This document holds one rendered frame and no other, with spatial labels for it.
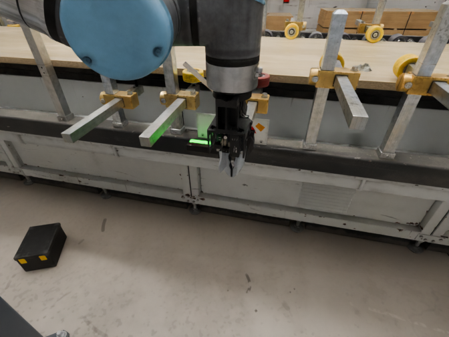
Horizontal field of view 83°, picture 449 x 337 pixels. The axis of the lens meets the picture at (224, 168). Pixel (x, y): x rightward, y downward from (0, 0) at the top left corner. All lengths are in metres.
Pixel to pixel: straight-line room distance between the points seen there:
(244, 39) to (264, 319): 1.12
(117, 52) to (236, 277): 1.21
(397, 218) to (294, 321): 0.74
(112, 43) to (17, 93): 1.50
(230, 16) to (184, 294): 1.17
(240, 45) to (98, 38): 0.21
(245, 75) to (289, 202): 1.10
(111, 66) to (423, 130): 1.15
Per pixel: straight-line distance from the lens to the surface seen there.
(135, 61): 0.28
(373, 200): 1.47
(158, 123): 0.76
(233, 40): 0.41
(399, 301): 1.53
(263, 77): 0.95
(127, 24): 0.27
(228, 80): 0.42
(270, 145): 0.93
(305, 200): 1.42
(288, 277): 1.40
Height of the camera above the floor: 1.18
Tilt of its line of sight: 37 degrees down
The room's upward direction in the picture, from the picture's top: straight up
